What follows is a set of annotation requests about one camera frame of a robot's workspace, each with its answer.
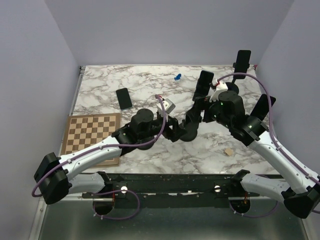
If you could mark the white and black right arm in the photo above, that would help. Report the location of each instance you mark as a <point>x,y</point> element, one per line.
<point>300,190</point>

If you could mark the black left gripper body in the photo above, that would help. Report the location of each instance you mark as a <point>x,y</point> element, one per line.
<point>166,125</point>

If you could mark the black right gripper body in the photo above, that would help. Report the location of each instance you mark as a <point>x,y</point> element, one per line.
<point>215,114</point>

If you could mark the teal smartphone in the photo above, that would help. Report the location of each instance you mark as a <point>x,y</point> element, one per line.
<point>124,99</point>

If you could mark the black smartphone on tall stand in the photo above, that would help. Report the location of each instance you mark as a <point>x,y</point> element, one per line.
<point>242,62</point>

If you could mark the black smartphone on silver stand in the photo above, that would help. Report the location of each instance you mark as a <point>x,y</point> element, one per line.
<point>261,108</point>

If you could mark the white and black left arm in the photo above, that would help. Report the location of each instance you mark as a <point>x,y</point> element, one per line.
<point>57,176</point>

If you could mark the blue plastic piece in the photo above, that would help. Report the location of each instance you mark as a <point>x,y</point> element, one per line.
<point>178,77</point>

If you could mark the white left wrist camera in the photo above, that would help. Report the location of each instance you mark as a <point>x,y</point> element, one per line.
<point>168,105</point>

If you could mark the black mounting rail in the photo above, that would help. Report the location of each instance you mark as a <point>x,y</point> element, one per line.
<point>199,200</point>

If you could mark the wooden chessboard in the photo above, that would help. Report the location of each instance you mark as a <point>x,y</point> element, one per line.
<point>83,131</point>

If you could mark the small wooden block right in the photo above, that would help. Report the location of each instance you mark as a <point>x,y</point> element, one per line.
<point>228,151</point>

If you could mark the tall black round phone stand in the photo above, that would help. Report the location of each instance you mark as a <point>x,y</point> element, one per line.
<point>232,86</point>

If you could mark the blue-edged smartphone on folding stand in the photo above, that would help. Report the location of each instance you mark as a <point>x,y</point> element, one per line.
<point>203,83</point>

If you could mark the black round-base phone stand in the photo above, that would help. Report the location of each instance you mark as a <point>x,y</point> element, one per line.
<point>145,146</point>

